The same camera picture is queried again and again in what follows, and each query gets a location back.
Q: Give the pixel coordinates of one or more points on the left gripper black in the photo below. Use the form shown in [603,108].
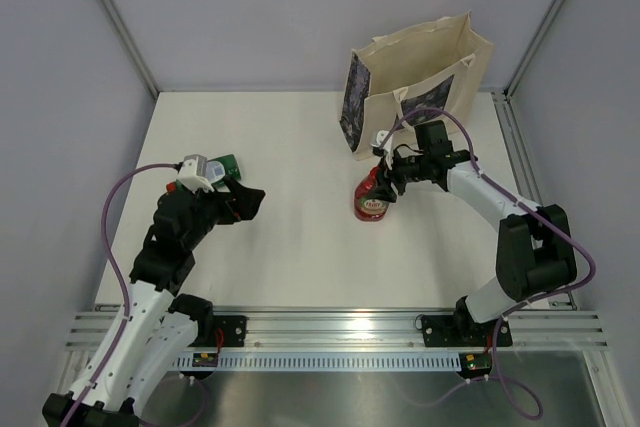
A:
[239,204]

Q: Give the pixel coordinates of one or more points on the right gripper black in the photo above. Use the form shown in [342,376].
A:
[384,191]

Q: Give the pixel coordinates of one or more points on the red Fairy dish soap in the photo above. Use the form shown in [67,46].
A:
[368,204]

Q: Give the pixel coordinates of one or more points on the green bottle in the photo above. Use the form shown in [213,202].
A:
[220,167]

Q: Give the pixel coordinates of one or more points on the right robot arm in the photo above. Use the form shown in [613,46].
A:
[533,255]

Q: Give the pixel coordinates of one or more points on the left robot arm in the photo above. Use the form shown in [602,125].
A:
[156,321]

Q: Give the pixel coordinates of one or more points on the canvas tote bag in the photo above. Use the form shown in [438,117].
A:
[421,69]

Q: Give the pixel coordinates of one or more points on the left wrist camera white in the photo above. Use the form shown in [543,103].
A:
[192,174]

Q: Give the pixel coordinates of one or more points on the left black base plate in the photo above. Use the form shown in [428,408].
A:
[221,330]

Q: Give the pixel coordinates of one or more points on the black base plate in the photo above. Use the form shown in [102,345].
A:
[447,330]
[221,330]

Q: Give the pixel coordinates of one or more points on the aluminium front rail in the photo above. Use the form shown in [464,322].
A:
[535,330]

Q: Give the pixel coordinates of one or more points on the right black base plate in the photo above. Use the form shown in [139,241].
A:
[447,330]

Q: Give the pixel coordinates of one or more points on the white slotted cable duct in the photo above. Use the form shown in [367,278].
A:
[319,362]

